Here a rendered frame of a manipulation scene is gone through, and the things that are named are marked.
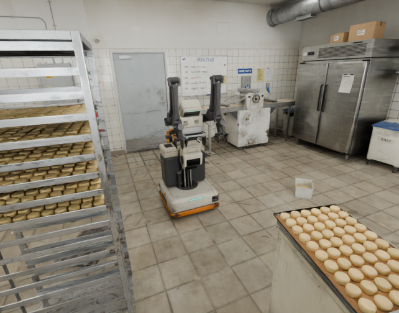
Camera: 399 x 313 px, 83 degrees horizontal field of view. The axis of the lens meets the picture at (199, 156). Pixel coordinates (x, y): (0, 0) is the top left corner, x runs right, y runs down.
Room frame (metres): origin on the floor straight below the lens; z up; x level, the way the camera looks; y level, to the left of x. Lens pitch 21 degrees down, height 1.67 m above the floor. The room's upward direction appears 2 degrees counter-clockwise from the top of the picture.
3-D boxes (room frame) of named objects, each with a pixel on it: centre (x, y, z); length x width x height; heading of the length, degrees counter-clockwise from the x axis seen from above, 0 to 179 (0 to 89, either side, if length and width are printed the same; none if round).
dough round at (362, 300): (0.53, -0.55, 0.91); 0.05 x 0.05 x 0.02
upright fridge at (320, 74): (4.61, -2.80, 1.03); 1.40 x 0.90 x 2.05; 22
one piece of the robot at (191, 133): (2.36, 0.07, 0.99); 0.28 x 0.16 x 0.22; 112
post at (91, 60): (1.38, 0.59, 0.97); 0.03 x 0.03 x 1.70; 19
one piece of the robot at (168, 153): (2.71, 0.21, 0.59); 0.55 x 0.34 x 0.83; 112
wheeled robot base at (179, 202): (2.63, 0.17, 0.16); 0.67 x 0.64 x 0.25; 22
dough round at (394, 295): (0.55, -0.67, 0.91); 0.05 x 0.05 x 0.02
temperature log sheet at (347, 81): (4.06, -2.56, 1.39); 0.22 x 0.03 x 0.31; 22
